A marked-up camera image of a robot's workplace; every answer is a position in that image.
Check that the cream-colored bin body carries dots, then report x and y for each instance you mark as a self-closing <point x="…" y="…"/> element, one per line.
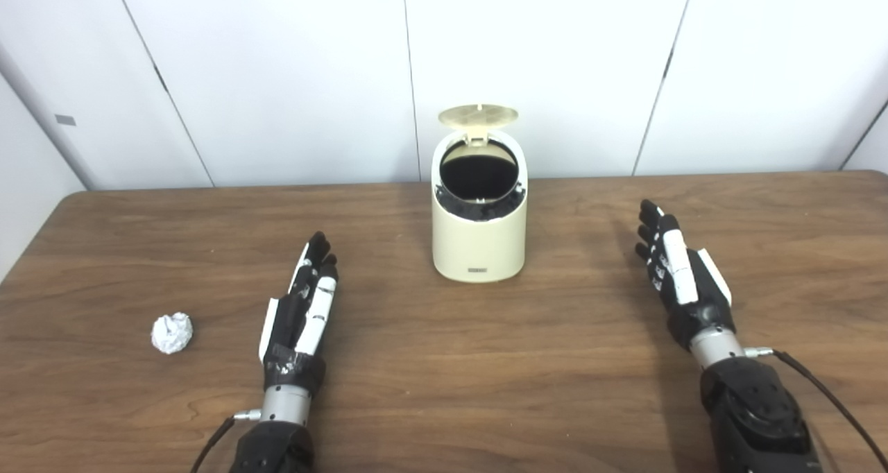
<point x="479" y="251"/>

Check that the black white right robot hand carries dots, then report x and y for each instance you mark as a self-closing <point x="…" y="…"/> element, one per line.
<point x="683" y="279"/>

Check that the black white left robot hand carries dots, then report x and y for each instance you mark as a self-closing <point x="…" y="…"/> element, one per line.
<point x="298" y="327"/>

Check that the white paper ball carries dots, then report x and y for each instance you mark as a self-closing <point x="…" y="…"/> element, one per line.
<point x="172" y="333"/>

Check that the black bin liner bag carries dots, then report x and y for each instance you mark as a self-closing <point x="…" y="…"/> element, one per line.
<point x="479" y="175"/>

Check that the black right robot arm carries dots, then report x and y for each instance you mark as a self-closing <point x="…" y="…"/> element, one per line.
<point x="753" y="410"/>

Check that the round cream bin lid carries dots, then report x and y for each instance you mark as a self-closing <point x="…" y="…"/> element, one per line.
<point x="479" y="116"/>

